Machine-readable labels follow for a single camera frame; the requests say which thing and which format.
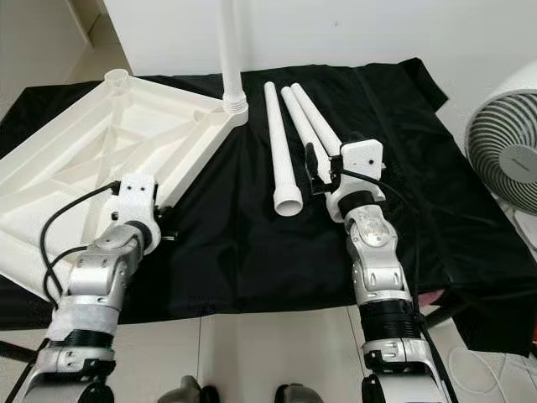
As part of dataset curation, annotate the white round fan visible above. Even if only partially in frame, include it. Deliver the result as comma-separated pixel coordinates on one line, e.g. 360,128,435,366
464,77,537,221

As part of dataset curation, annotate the white plastic children table top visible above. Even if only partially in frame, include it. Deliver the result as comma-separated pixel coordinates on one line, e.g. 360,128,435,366
0,69,251,305

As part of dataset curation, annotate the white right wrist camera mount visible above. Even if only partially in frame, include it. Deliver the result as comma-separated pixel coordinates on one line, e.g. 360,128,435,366
327,139,385,221

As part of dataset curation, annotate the black table frame leg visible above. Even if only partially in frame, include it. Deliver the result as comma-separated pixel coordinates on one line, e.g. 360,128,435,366
0,336,43,364
420,301,471,332

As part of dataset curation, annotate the white floor cable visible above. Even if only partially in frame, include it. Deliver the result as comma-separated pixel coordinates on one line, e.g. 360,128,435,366
449,343,537,397

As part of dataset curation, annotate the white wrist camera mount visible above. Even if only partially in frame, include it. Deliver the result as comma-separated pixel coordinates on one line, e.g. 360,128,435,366
327,139,385,221
117,172,160,253

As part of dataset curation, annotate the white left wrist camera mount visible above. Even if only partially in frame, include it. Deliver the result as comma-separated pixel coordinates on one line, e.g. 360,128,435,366
117,172,160,253

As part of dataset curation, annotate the black table cloth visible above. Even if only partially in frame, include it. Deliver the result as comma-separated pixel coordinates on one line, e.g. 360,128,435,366
0,57,537,358

